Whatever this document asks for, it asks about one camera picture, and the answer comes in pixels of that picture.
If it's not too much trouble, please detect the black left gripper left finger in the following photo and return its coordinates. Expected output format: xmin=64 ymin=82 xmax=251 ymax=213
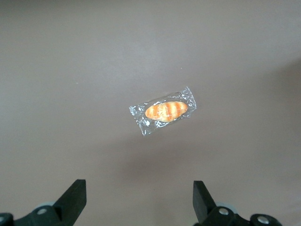
xmin=13 ymin=179 xmax=87 ymax=226

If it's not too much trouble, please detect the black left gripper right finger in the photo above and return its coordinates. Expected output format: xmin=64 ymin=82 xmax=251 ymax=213
xmin=192 ymin=180 xmax=252 ymax=226

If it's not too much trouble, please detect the plastic-wrapped orange bread roll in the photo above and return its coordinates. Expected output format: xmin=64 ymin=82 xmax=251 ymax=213
xmin=128 ymin=86 xmax=197 ymax=137

